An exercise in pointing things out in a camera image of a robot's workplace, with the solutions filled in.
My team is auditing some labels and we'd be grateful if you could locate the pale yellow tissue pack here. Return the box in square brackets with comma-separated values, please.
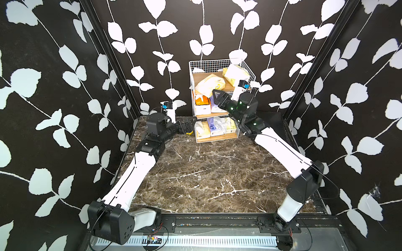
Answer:
[195, 74, 226, 98]

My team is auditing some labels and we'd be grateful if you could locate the orange tissue pack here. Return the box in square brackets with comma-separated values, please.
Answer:
[193, 95, 211, 116]

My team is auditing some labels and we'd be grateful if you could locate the yellow green tissue pack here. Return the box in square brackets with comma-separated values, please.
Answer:
[223, 64, 250, 87]
[224, 117, 237, 134]

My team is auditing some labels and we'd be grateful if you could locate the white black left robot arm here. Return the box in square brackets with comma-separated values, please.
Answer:
[88, 112, 196, 245]

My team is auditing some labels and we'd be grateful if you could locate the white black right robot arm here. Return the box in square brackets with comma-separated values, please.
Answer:
[212, 88, 324, 233]

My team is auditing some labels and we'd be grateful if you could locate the purple cartoon tissue pack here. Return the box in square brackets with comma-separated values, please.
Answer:
[209, 95, 227, 113]

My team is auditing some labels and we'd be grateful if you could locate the beige tissue pack bottom shelf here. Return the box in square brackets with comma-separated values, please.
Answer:
[194, 121, 211, 140]

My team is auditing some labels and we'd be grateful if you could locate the yellow green tissue pack bottom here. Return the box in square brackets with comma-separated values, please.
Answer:
[224, 117, 237, 134]

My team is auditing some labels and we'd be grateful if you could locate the purple white tissue pack bottom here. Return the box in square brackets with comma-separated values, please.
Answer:
[207, 117, 226, 137]

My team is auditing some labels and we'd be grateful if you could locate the small circuit board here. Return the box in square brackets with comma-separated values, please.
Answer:
[147, 236, 162, 246]

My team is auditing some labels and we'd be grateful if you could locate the white wire wooden shelf rack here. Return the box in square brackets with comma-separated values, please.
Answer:
[189, 59, 255, 143]

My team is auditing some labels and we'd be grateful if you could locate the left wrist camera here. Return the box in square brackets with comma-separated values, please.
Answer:
[160, 101, 176, 123]

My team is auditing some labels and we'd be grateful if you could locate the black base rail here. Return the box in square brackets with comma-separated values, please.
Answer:
[161, 213, 342, 235]

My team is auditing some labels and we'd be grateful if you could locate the white slotted cable duct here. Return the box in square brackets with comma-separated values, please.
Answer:
[94, 235, 278, 248]

